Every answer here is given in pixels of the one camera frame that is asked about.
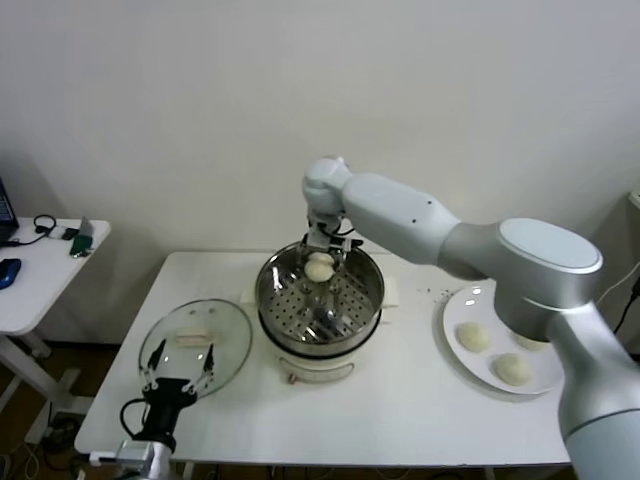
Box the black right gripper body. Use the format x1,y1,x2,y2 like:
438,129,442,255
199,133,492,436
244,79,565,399
304,209,365,251

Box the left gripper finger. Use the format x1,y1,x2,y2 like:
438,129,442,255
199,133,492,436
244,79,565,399
187,344,218,397
138,338,168,396

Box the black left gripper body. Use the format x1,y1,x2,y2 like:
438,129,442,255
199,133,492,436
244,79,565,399
141,377,199,441

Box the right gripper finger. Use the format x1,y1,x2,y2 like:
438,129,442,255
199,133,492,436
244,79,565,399
294,238,312,274
330,239,352,286

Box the white steamed baozi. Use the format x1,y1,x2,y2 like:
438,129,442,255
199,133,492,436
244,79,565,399
454,322,493,355
493,352,532,387
513,333,551,352
303,252,335,284

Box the round glass pot lid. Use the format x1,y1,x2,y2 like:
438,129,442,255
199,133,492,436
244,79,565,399
138,298,253,401

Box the stainless steel steamer basket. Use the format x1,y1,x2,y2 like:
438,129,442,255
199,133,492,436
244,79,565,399
254,238,385,359

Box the grey floor power strip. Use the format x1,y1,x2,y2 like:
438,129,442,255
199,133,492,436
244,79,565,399
42,414,84,444

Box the scattered brown crumbs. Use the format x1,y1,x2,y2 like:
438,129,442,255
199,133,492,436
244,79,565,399
417,285,454,306

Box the white oval plate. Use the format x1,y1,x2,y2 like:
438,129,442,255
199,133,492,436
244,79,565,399
432,285,569,399

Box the white side table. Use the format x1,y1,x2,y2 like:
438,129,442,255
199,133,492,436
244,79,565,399
0,218,112,416

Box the blue computer mouse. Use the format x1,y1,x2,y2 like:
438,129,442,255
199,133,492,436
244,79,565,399
0,258,24,291

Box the dark laptop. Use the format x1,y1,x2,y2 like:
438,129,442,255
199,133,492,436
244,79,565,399
0,177,21,246

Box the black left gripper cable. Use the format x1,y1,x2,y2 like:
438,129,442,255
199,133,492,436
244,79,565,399
119,398,151,441

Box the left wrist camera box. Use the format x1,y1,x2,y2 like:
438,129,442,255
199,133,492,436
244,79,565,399
89,439,152,470

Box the black looped cable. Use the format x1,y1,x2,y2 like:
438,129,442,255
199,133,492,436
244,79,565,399
7,214,56,247

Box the white wall cable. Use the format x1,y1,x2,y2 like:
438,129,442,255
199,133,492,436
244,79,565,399
597,262,640,301

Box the black wall cable with plug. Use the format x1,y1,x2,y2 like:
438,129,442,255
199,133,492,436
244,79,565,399
612,277,640,336

